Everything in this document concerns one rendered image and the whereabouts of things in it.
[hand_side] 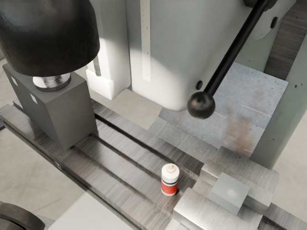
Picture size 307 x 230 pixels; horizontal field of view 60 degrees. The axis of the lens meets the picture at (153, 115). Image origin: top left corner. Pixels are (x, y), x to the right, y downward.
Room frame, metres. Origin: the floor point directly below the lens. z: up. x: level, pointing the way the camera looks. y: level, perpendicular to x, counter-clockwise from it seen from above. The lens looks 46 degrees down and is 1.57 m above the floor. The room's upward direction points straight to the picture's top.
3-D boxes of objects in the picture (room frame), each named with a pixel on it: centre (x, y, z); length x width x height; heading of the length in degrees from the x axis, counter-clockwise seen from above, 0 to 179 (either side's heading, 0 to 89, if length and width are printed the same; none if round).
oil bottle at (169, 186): (0.33, -0.04, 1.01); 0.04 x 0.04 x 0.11
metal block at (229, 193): (0.25, -0.15, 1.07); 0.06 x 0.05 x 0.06; 54
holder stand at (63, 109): (0.56, 0.29, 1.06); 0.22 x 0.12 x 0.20; 47
